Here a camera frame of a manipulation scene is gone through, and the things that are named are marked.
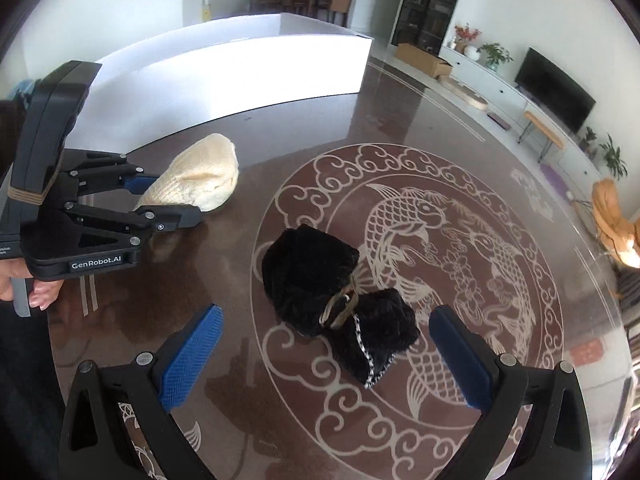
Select brown fish-pattern glass desktop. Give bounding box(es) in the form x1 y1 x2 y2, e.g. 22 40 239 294
45 55 640 480

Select purple floor mat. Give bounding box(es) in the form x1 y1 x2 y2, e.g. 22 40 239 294
542 162 568 191

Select red flowers in vase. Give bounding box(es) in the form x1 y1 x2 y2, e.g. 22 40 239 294
452 22 481 53

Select large potted plant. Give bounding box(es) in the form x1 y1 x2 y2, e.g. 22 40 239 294
599 134 628 181

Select beige oval floor stand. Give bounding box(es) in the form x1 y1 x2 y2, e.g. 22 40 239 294
442 77 488 111

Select black flat television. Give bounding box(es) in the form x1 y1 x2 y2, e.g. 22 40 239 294
515 47 597 132

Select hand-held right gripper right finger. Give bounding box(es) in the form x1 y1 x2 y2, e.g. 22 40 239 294
429 305 593 480

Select orange lounge chair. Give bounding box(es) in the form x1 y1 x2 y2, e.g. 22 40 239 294
591 177 640 268

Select cardboard box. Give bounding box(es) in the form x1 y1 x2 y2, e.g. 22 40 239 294
395 42 453 78

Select person's dark clothing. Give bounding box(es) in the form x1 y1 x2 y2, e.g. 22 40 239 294
0 302 71 480

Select wooden bench metal legs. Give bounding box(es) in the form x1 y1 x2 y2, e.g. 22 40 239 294
517 110 565 163

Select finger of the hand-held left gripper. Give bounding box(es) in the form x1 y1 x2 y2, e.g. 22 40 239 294
62 149 162 197
65 202 204 257

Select black plush bundle silver trim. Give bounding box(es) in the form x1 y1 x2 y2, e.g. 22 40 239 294
261 228 421 390

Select cream knit hat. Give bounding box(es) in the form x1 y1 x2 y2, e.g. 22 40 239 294
136 133 240 212

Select large white storage box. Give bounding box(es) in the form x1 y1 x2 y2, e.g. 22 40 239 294
87 12 373 133

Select white television cabinet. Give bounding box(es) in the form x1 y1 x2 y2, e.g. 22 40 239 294
440 42 606 186

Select green leafy potted plant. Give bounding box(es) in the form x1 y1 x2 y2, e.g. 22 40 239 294
477 42 513 71

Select dark glass display cabinet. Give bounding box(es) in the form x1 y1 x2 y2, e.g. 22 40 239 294
390 0 471 58

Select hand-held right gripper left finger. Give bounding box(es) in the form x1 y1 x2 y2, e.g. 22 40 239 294
59 304 224 480

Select person's left hand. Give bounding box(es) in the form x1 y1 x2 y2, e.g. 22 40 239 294
0 260 66 311

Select wooden dining table set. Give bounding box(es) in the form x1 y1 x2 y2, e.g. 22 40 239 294
255 0 356 26

